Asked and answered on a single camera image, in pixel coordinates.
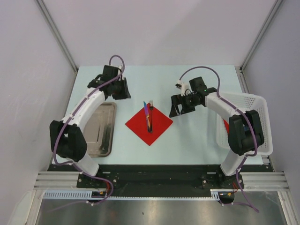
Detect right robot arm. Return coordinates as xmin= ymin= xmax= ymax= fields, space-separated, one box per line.
xmin=169 ymin=77 xmax=265 ymax=188

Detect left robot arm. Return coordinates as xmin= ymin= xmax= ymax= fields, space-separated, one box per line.
xmin=50 ymin=65 xmax=131 ymax=188

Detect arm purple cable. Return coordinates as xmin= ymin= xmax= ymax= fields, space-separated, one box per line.
xmin=179 ymin=66 xmax=261 ymax=214
xmin=48 ymin=55 xmax=125 ymax=211

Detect white plastic basket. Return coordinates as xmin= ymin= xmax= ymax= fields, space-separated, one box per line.
xmin=216 ymin=91 xmax=274 ymax=156

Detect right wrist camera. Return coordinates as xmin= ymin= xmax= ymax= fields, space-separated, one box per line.
xmin=175 ymin=80 xmax=190 ymax=96

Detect white cable duct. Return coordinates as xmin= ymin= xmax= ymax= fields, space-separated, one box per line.
xmin=43 ymin=189 xmax=235 ymax=201

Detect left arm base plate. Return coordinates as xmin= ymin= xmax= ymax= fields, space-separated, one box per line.
xmin=76 ymin=172 xmax=120 ymax=188

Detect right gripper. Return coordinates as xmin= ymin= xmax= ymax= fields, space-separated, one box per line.
xmin=170 ymin=93 xmax=201 ymax=118

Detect aluminium frame rail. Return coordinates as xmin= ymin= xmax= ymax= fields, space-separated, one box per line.
xmin=34 ymin=172 xmax=290 ymax=191

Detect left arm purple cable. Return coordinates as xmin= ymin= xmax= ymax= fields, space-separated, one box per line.
xmin=48 ymin=55 xmax=125 ymax=211

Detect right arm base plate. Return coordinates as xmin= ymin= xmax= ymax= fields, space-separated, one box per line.
xmin=200 ymin=173 xmax=244 ymax=189

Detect metal tray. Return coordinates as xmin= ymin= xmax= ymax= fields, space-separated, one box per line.
xmin=83 ymin=102 xmax=117 ymax=158

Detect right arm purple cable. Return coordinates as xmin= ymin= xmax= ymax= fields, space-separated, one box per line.
xmin=179 ymin=66 xmax=261 ymax=214

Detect red paper napkin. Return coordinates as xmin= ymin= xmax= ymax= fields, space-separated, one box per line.
xmin=125 ymin=104 xmax=173 ymax=146

